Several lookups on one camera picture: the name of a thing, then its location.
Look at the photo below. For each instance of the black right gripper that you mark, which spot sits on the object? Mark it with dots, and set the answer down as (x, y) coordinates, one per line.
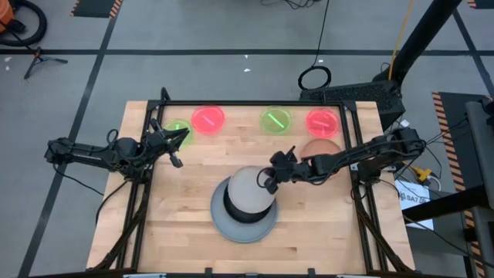
(289, 170)

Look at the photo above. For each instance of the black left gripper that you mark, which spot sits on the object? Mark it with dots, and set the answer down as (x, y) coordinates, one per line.
(156, 141)

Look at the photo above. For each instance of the small orange plastic plate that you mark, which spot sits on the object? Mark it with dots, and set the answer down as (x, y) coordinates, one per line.
(320, 148)

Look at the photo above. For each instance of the small light grey plate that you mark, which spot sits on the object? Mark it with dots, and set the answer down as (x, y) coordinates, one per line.
(249, 189)

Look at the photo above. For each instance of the small black plastic plate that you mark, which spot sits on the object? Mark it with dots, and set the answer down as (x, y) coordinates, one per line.
(241, 217)

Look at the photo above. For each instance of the large grey plastic plate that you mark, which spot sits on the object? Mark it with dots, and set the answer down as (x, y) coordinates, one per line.
(243, 231)

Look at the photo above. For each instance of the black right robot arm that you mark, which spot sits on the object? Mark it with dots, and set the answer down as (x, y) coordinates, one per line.
(347, 156)

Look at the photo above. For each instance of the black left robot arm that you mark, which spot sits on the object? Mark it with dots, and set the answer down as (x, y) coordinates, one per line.
(85, 152)

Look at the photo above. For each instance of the clear green plastic plate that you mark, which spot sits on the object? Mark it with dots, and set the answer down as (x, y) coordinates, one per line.
(185, 144)
(276, 121)

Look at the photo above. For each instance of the clear pink plastic plate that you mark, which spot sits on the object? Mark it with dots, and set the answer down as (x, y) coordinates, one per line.
(322, 123)
(201, 123)

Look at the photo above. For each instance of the black computer case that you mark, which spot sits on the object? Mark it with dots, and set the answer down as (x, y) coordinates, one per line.
(351, 96)

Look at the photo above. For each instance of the small white tag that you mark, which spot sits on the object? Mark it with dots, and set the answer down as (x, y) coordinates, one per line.
(404, 123)

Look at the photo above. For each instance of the white paper label sheet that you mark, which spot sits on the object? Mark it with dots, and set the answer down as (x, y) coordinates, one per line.
(417, 202)

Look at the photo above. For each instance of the black tripod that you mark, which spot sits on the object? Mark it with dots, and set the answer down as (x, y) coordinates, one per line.
(36, 60)

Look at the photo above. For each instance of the long hazard striped floor mat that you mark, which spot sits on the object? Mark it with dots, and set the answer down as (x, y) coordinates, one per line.
(447, 154)

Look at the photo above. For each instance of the black cross beam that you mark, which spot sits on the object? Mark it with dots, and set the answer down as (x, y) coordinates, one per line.
(444, 202)

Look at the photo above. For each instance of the black slanted pole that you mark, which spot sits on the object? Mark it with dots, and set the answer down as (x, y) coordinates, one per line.
(420, 38)

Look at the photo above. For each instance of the orange vacuum cleaner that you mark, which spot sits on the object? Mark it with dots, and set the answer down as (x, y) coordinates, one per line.
(5, 15)

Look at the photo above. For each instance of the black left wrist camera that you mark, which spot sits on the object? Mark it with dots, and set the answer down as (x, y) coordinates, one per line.
(176, 159)

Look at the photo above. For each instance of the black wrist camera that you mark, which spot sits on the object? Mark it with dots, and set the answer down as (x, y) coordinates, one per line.
(176, 159)
(270, 186)

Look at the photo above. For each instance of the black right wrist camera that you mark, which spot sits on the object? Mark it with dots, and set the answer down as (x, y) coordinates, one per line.
(270, 186)

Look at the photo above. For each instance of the black metal table frame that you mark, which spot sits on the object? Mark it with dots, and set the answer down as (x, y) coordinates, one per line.
(251, 103)

